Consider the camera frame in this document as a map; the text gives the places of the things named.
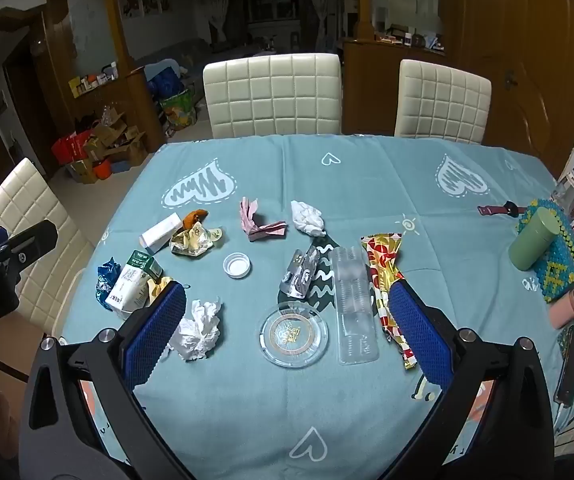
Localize white curtain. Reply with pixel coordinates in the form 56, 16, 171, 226
309, 0, 333, 48
207, 0, 233, 43

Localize pile of cardboard boxes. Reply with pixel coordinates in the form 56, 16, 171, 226
67, 110, 148, 183

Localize cream quilted dining chair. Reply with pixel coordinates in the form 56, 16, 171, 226
394, 59, 492, 146
202, 53, 343, 139
0, 157, 100, 333

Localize silver blister pack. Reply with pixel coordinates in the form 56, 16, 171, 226
279, 246, 322, 300

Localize white bottle cap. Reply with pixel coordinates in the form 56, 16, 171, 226
223, 252, 253, 279

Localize row of small boxes bottles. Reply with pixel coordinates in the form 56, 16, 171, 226
69, 62, 120, 96

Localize dark window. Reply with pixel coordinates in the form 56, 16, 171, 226
244, 0, 300, 23

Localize dark red handled tool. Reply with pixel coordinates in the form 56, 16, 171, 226
477, 201, 528, 218

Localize red gold snack wrapper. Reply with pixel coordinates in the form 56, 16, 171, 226
361, 232, 420, 371

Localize blue printed tablecloth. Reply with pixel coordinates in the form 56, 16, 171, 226
59, 132, 574, 480

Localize round clear glass dish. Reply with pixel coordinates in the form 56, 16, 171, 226
259, 304, 329, 367

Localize green printed bag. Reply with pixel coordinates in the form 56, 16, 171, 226
159, 90, 198, 133

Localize beaded tissue box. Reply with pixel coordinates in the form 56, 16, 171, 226
516, 199, 574, 303

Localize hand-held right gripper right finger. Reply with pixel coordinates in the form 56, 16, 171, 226
382, 278, 555, 480

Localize twisted white tissue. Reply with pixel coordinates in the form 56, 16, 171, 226
289, 200, 327, 237

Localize wooden counter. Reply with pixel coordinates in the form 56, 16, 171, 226
342, 37, 445, 136

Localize clear plastic tray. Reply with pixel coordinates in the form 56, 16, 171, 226
329, 245, 380, 365

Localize green cylindrical cup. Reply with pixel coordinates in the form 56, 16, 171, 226
508, 207, 558, 272

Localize wooden partition cabinet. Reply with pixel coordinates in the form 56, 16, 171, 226
42, 10, 165, 161

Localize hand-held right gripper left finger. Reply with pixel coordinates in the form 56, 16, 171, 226
19, 280, 193, 480

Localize black phone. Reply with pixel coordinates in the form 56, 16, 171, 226
553, 325, 574, 405

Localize crumpled white tissue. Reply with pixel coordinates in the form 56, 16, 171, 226
167, 297, 223, 362

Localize green white milk carton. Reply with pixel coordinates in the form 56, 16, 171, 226
107, 249, 164, 318

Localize clutter of small counter items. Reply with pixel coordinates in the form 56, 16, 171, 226
374, 25, 445, 53

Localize small white carton box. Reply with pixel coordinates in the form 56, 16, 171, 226
139, 212, 184, 255

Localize red bag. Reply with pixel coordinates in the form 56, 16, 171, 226
51, 130, 92, 166

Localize blue bag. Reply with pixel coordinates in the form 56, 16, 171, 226
147, 60, 183, 101

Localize crumpled gold foil wrapper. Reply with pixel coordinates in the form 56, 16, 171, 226
169, 224, 215, 258

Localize pink folded paper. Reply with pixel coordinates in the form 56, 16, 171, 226
239, 196, 288, 242

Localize blue foil wrapper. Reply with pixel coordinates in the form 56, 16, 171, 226
96, 257, 122, 306

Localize wooden door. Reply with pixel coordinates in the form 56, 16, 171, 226
442, 0, 574, 161

